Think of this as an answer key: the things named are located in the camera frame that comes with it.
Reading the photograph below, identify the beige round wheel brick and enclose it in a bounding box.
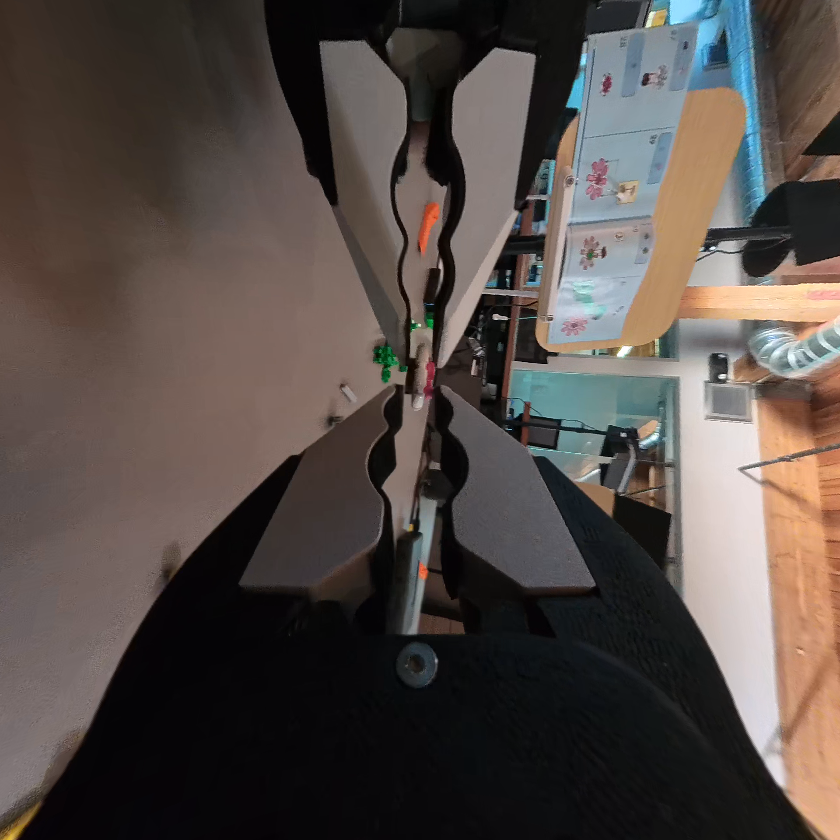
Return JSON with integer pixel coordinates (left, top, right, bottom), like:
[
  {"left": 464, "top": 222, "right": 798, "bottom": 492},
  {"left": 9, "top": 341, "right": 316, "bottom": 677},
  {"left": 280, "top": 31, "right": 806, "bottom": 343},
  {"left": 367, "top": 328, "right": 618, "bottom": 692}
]
[{"left": 409, "top": 340, "right": 438, "bottom": 412}]

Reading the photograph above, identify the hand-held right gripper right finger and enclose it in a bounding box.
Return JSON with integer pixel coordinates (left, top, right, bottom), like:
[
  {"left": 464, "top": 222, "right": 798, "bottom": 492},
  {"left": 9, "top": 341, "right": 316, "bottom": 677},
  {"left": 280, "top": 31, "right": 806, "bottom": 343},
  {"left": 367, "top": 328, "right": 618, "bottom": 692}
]
[{"left": 434, "top": 385, "right": 597, "bottom": 603}]

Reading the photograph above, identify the metal ceiling rod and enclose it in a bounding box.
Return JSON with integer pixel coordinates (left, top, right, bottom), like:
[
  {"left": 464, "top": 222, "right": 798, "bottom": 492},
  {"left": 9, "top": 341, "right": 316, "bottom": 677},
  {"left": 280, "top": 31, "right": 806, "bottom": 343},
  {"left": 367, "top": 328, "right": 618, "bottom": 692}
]
[{"left": 738, "top": 442, "right": 840, "bottom": 484}]

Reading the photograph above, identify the silver spiral air duct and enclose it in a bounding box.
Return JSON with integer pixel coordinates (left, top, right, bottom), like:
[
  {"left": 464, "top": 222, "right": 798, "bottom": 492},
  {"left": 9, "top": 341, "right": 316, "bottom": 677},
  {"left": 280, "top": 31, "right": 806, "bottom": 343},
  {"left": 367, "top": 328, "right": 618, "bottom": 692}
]
[
  {"left": 747, "top": 314, "right": 840, "bottom": 379},
  {"left": 721, "top": 0, "right": 770, "bottom": 219}
]

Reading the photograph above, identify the wooden support column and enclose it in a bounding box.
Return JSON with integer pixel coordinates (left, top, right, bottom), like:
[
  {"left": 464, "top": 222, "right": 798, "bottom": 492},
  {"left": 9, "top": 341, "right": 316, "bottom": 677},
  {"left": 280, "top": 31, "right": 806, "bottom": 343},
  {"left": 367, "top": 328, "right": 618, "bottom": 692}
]
[{"left": 679, "top": 281, "right": 840, "bottom": 323}]

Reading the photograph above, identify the tan black hanging sign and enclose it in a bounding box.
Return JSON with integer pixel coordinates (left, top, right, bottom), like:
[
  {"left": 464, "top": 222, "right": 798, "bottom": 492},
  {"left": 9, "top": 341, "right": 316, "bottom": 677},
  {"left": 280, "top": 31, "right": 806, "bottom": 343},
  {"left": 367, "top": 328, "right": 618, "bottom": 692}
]
[{"left": 577, "top": 482, "right": 674, "bottom": 560}]

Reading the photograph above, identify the wall vent grille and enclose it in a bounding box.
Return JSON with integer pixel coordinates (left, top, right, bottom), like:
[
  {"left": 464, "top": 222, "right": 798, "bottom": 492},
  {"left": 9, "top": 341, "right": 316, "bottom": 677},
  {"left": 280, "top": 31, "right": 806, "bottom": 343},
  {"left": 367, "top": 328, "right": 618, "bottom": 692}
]
[{"left": 703, "top": 380, "right": 755, "bottom": 423}]

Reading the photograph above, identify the grey desk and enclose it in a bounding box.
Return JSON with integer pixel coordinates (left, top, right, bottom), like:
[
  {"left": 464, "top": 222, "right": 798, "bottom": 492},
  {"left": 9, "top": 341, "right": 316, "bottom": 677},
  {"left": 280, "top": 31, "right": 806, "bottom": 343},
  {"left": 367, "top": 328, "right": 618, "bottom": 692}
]
[{"left": 0, "top": 0, "right": 435, "bottom": 840}]

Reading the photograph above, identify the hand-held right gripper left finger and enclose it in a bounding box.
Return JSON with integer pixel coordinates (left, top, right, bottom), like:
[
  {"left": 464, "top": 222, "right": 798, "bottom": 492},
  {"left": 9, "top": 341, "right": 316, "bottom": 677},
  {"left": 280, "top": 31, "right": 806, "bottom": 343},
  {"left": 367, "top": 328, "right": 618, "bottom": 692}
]
[{"left": 239, "top": 385, "right": 403, "bottom": 603}]

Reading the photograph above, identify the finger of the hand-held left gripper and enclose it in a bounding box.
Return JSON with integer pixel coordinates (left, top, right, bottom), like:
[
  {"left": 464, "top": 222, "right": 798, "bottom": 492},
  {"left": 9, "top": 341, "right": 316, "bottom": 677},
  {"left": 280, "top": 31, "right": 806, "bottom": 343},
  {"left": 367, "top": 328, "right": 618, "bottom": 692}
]
[
  {"left": 425, "top": 47, "right": 539, "bottom": 370},
  {"left": 319, "top": 41, "right": 422, "bottom": 358}
]

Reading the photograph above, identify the black fuzzy mounted device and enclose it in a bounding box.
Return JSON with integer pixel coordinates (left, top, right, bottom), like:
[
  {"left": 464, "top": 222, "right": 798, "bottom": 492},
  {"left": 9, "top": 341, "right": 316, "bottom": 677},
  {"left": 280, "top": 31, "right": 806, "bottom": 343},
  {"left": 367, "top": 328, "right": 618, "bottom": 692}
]
[{"left": 741, "top": 180, "right": 840, "bottom": 278}]

